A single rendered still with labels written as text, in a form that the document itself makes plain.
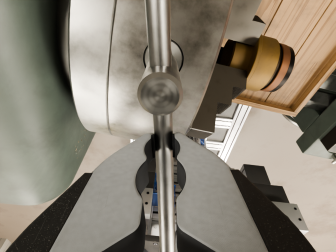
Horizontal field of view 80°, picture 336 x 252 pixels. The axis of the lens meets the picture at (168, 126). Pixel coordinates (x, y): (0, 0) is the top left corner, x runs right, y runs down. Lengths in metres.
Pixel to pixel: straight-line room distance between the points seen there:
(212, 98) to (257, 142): 1.85
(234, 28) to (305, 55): 0.35
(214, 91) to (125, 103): 0.13
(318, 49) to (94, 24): 0.55
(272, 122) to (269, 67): 1.67
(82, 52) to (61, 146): 0.17
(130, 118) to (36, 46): 0.11
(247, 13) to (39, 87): 0.26
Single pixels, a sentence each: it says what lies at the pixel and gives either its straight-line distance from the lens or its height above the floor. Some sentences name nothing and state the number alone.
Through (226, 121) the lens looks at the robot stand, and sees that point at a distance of 1.57.
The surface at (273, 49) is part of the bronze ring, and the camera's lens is 0.34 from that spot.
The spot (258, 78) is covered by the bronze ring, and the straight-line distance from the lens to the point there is 0.33.
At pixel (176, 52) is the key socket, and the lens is 0.18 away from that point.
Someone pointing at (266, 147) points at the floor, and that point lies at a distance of 2.20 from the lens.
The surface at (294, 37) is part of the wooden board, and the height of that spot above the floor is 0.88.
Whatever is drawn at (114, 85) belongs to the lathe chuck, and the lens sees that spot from 0.20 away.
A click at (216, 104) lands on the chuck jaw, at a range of 0.28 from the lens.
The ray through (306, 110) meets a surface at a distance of 0.85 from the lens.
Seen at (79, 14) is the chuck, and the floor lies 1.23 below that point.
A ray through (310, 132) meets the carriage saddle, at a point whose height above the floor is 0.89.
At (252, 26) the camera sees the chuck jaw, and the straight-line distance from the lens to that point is 0.32.
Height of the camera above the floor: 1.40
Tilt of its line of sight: 49 degrees down
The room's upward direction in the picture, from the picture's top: 175 degrees counter-clockwise
